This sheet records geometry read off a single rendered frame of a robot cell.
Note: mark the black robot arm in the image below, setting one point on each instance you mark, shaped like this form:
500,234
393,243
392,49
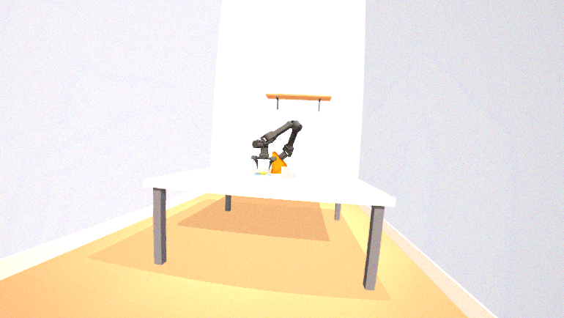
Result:
271,136

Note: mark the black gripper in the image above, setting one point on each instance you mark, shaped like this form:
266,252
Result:
272,159

